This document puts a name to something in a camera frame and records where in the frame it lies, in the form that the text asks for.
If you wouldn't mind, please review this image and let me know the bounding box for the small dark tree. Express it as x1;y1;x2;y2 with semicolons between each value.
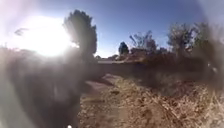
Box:
118;41;130;56

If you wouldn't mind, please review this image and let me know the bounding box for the bare thin tree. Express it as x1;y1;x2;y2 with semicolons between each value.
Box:
129;30;158;54

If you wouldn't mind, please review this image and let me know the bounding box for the large dark tree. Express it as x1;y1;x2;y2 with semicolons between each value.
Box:
62;9;99;62

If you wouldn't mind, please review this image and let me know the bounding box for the group of sparse trees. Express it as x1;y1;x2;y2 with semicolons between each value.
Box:
166;21;218;59

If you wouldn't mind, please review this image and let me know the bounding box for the dark low wall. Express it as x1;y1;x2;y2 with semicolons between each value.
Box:
96;59;214;81

